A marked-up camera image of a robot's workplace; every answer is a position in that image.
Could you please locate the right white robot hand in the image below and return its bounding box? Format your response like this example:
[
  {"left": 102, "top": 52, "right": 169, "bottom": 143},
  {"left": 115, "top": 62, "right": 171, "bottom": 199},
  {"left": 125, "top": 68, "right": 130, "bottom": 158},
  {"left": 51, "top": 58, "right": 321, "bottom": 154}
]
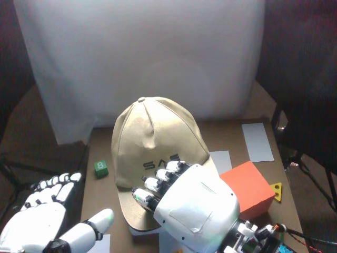
[{"left": 131, "top": 159, "right": 241, "bottom": 253}]

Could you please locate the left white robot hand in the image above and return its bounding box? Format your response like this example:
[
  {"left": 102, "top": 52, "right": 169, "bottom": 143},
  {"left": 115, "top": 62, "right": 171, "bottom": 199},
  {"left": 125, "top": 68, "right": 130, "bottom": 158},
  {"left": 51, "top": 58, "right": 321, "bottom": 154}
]
[{"left": 0, "top": 172, "right": 115, "bottom": 253}]

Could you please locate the beige baseball cap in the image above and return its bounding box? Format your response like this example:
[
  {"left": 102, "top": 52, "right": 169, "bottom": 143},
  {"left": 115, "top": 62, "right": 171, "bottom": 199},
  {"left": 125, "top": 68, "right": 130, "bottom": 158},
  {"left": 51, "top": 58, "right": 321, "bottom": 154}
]
[{"left": 111, "top": 96, "right": 219, "bottom": 230}]

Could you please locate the white mannequin head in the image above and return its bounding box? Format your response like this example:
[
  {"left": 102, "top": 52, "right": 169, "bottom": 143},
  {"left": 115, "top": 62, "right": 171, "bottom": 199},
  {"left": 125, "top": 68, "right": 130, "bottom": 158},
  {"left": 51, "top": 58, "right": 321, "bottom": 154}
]
[{"left": 128, "top": 224, "right": 162, "bottom": 236}]

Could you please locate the orange box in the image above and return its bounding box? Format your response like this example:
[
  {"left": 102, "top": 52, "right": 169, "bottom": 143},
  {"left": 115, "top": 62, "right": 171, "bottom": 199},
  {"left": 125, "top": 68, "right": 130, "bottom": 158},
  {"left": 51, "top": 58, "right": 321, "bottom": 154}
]
[{"left": 220, "top": 160, "right": 276, "bottom": 221}]

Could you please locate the black tripod stand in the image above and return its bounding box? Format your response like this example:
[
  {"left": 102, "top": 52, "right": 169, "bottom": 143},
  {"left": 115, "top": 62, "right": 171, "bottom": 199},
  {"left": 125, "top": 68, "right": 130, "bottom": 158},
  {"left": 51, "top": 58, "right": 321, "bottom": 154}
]
[
  {"left": 273, "top": 105, "right": 337, "bottom": 211},
  {"left": 0, "top": 150, "right": 89, "bottom": 221}
]

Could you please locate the yellow triangle block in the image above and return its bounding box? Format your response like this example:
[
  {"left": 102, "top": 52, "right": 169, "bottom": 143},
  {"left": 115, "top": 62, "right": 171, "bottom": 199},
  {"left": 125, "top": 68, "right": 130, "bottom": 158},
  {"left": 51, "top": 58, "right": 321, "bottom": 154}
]
[{"left": 269, "top": 182, "right": 282, "bottom": 203}]

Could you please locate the narrow white paper strip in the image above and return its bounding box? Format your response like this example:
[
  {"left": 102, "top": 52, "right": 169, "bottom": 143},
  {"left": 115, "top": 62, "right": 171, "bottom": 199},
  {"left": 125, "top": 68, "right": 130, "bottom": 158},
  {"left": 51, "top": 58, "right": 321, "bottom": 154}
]
[{"left": 241, "top": 122, "right": 275, "bottom": 163}]

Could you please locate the green number cube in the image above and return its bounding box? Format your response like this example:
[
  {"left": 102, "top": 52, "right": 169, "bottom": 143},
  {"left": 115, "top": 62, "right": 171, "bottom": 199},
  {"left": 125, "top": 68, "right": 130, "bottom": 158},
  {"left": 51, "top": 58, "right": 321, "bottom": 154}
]
[{"left": 94, "top": 160, "right": 109, "bottom": 179}]

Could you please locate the brown cardboard board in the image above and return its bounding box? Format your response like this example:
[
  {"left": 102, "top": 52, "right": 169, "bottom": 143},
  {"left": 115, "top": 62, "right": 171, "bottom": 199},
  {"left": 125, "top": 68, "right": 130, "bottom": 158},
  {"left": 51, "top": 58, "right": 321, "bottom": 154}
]
[{"left": 5, "top": 75, "right": 303, "bottom": 253}]

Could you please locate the white backdrop cloth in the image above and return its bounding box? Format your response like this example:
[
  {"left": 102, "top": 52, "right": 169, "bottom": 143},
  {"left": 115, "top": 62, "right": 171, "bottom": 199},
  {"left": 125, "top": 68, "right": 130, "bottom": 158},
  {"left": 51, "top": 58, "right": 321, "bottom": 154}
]
[{"left": 13, "top": 0, "right": 265, "bottom": 145}]

